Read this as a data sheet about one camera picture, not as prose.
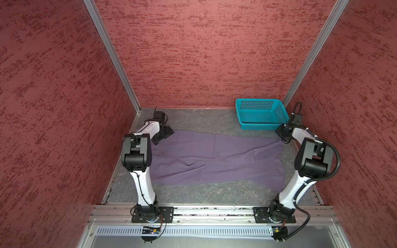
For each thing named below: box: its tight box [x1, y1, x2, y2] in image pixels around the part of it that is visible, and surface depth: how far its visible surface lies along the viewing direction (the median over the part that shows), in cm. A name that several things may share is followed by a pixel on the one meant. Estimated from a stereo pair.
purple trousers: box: [150, 132, 286, 193], surface depth 93 cm
